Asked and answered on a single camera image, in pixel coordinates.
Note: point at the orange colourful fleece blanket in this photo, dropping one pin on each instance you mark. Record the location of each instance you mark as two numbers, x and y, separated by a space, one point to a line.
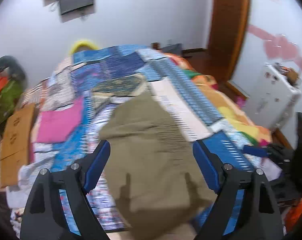
257 135

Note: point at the olive khaki pants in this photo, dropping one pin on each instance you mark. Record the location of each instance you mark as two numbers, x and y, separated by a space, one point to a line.
151 172

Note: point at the yellow plush toy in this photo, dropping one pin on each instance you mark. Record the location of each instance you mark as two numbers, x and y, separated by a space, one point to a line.
82 45

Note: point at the pink cloth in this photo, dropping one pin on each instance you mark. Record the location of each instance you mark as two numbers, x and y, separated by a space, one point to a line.
56 126

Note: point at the blue patchwork patterned quilt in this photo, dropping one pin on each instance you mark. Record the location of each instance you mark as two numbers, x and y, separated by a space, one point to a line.
107 78

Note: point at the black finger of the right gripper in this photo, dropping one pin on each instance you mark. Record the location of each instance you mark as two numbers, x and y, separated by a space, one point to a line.
263 151

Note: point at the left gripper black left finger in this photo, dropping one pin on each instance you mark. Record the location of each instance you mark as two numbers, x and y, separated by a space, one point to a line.
44 217

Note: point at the white suitcase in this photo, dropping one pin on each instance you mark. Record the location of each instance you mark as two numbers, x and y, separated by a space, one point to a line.
272 101

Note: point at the pink heart wall decoration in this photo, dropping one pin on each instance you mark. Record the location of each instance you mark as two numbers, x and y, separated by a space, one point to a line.
277 46

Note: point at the brown wooden door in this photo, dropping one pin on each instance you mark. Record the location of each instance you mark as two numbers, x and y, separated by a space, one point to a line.
228 27

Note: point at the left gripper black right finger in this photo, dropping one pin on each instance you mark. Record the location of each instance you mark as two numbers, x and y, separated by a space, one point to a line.
259 216

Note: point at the brown cardboard box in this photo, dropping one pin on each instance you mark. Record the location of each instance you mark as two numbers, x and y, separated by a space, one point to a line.
14 152

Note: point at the green bag clutter pile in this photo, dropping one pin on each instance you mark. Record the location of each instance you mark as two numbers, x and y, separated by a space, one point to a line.
13 82

